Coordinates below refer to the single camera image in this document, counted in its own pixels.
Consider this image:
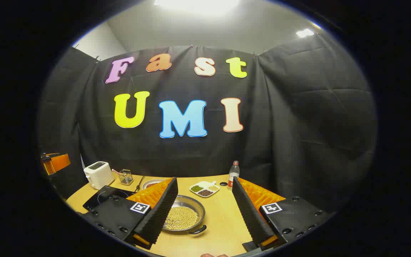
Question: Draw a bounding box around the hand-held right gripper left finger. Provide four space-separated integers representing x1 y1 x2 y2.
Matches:
81 177 179 250

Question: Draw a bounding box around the large ceiling light panel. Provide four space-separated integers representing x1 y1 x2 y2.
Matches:
154 0 240 16

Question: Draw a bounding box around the black induction cooktop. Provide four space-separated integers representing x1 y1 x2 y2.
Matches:
83 185 136 211

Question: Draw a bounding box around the black backdrop cloth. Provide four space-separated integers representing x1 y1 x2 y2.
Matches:
37 34 378 215

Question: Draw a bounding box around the wire mesh basket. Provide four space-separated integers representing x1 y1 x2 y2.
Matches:
118 169 134 186

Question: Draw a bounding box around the pile of soybeans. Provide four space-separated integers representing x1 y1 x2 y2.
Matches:
164 206 199 231

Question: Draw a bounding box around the clear water bottle red label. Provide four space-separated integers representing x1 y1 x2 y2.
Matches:
228 161 240 189

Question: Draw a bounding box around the white round plate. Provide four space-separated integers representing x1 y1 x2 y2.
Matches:
142 179 166 190

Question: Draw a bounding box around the steel pot with black handles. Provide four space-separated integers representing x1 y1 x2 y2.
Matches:
163 195 207 235

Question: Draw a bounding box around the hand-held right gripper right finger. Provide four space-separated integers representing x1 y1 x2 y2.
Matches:
232 176 334 252

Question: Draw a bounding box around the white divided dish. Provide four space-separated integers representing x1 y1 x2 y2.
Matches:
189 181 220 197

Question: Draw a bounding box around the white toaster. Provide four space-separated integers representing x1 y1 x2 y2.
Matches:
83 161 115 190

